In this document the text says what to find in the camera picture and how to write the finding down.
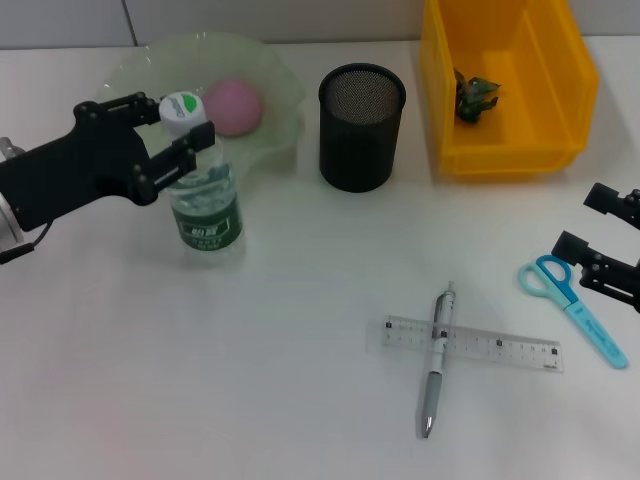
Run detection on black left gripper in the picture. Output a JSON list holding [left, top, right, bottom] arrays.
[[0, 91, 217, 232]]

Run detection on pink peach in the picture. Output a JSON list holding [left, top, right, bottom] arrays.
[[201, 77, 264, 138]]

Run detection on light blue scissors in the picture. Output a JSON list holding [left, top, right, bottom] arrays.
[[516, 254, 630, 371]]

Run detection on clear green label water bottle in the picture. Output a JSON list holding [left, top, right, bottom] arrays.
[[158, 91, 247, 269]]

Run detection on clear plastic ruler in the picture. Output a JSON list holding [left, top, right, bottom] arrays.
[[383, 314, 564, 374]]

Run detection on green plastic wrapper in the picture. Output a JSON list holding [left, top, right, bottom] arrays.
[[453, 67, 501, 125]]

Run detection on green glass fruit plate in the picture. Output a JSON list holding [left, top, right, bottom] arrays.
[[94, 30, 307, 177]]

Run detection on silver grey ballpoint pen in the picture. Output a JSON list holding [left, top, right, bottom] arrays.
[[419, 280, 457, 440]]

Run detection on black mesh pen holder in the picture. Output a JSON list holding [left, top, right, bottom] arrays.
[[317, 62, 407, 194]]

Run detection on yellow plastic bin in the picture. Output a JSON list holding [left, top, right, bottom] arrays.
[[418, 0, 600, 177]]

